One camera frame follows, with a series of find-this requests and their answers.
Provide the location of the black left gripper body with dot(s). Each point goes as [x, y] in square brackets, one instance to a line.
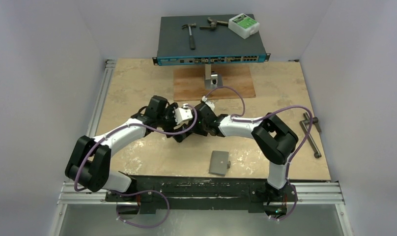
[167, 120]

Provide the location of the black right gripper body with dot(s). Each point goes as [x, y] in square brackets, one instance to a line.
[198, 127]

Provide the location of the black credit card stack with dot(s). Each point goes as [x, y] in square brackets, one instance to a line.
[180, 137]

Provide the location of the grey card holder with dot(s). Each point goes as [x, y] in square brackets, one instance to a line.
[219, 163]

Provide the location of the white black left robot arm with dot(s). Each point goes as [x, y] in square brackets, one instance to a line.
[90, 160]

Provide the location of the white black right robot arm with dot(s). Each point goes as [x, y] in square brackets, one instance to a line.
[274, 138]

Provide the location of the grey metal stand base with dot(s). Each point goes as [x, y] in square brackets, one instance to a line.
[212, 79]

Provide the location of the brown wooden board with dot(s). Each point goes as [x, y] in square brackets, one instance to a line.
[192, 83]

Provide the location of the small hammer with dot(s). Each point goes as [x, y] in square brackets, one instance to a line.
[192, 44]

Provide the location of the dark metal clamp tool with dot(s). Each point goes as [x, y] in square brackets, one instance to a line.
[213, 24]

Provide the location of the white green plastic box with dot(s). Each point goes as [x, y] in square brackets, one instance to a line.
[243, 25]

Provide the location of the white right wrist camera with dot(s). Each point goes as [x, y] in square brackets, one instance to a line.
[209, 103]

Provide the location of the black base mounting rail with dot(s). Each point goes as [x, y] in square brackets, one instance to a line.
[254, 195]

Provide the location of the blue network switch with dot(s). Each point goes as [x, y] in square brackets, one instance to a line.
[221, 46]

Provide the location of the metal crank handle tool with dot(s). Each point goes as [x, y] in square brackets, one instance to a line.
[315, 124]

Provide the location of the aluminium frame rail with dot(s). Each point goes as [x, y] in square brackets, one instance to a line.
[204, 137]

